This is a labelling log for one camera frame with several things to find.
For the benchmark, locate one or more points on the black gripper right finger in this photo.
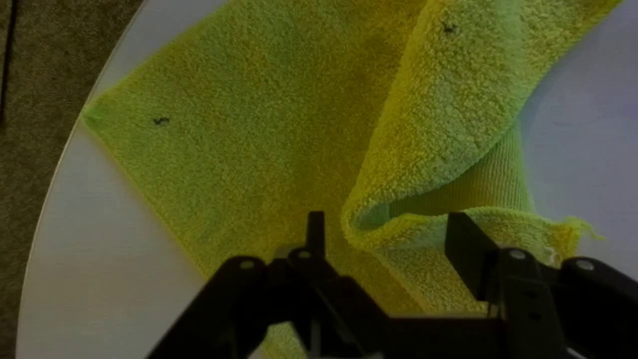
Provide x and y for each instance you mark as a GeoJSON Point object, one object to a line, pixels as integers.
{"type": "Point", "coordinates": [564, 311]}

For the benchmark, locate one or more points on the yellow microfibre towel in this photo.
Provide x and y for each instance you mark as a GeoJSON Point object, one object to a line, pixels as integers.
{"type": "Point", "coordinates": [265, 131]}

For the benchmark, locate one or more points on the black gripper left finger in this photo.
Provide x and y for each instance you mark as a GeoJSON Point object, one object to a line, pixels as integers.
{"type": "Point", "coordinates": [265, 305]}

